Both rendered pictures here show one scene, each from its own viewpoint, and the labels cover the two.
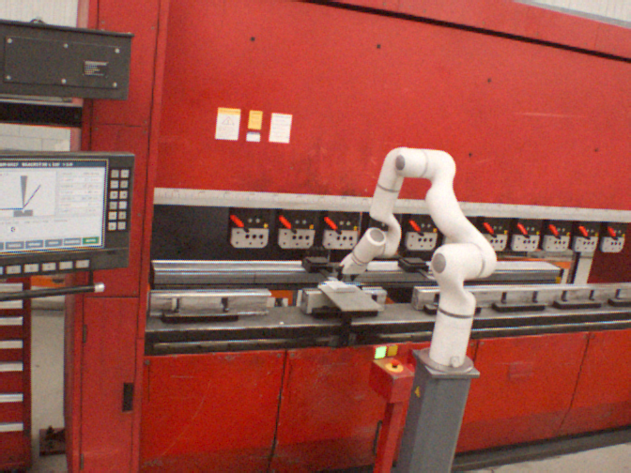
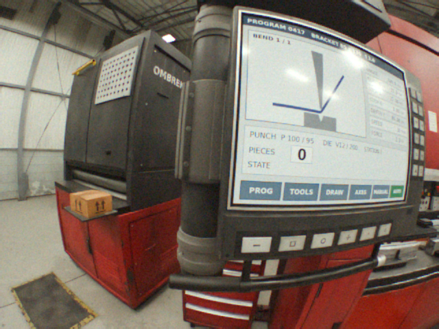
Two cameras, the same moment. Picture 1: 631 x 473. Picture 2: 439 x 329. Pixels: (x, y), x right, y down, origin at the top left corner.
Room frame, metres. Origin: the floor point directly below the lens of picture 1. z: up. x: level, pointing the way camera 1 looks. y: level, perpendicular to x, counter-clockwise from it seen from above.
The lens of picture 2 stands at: (1.47, 0.78, 1.38)
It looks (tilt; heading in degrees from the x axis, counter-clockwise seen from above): 3 degrees down; 37
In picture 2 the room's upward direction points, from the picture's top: 4 degrees clockwise
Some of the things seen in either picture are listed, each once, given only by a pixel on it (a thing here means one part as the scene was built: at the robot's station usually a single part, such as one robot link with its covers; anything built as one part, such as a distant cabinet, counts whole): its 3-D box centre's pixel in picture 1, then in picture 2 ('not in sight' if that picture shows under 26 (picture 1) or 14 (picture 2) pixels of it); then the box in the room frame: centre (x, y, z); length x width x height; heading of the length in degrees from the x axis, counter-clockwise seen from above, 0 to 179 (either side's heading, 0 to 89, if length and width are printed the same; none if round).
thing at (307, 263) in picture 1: (323, 269); (431, 225); (2.91, -0.06, 1.01); 0.26 x 0.12 x 0.05; 24
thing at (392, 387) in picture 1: (400, 372); not in sight; (2.50, -0.42, 0.75); 0.20 x 0.16 x 0.18; 123
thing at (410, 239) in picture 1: (418, 229); not in sight; (2.91, -0.46, 1.26); 0.15 x 0.09 x 0.17; 114
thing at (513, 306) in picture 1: (518, 306); not in sight; (3.12, -1.05, 0.89); 0.30 x 0.05 x 0.03; 114
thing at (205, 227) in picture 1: (253, 224); not in sight; (3.13, 0.31, 1.12); 1.13 x 0.02 x 0.44; 114
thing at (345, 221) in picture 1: (338, 227); not in sight; (2.75, -0.09, 1.26); 0.15 x 0.09 x 0.17; 114
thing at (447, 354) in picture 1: (450, 337); not in sight; (2.09, -0.50, 1.09); 0.19 x 0.19 x 0.18
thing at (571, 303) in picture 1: (577, 303); not in sight; (3.28, -1.42, 0.89); 0.30 x 0.05 x 0.03; 114
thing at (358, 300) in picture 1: (348, 297); not in sight; (2.63, -0.17, 1.00); 0.26 x 0.18 x 0.01; 24
